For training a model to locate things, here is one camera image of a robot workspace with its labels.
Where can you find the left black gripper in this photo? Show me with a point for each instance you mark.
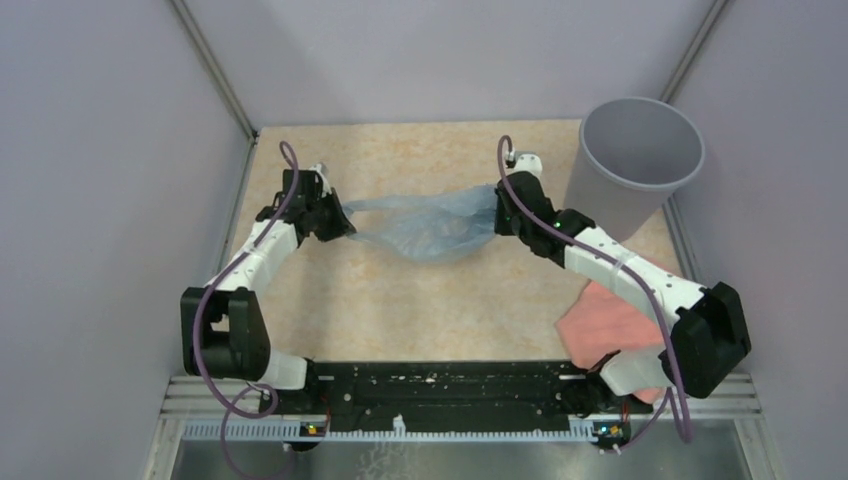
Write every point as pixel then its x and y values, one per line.
pixel 341 225

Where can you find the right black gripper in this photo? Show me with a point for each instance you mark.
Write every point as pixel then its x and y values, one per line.
pixel 499 225

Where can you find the blue plastic trash bag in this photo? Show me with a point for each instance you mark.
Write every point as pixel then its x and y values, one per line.
pixel 438 228

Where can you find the grey plastic trash bin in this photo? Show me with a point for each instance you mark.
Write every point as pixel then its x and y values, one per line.
pixel 633 153

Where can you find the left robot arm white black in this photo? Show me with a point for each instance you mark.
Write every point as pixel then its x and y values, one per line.
pixel 223 329

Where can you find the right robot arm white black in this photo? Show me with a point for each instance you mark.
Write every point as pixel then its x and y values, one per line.
pixel 704 328

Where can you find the pink cloth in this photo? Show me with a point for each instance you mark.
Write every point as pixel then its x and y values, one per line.
pixel 599 323

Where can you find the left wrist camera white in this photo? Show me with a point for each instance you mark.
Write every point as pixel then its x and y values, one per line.
pixel 322 183

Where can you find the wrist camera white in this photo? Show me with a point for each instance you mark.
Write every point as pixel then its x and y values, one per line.
pixel 322 183
pixel 524 161

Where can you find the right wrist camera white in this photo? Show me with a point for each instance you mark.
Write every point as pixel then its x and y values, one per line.
pixel 524 161

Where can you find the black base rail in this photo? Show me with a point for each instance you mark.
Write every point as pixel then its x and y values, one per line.
pixel 460 397

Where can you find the left aluminium frame post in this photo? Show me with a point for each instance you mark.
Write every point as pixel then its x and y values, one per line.
pixel 213 68

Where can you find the aluminium frame post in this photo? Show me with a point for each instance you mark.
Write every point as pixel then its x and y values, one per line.
pixel 213 68
pixel 711 20

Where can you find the grey slotted cable duct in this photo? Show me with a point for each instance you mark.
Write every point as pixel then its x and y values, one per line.
pixel 286 431

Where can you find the right aluminium frame post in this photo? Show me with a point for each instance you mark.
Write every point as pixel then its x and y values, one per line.
pixel 711 20

